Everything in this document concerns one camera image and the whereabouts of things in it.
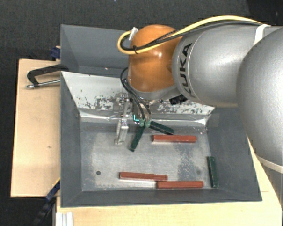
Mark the grey metal bin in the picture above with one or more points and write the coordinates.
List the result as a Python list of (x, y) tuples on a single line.
[(134, 161)]

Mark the red-brown flat block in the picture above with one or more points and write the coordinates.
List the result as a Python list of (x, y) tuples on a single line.
[(179, 184), (142, 176), (174, 138)]

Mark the dark green flat block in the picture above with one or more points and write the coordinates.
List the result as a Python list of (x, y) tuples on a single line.
[(212, 171), (136, 139), (163, 128)]

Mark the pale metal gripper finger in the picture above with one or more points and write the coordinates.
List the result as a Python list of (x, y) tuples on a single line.
[(118, 135), (124, 133)]

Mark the pale wood flat board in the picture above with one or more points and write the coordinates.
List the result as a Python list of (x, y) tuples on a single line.
[(35, 129)]

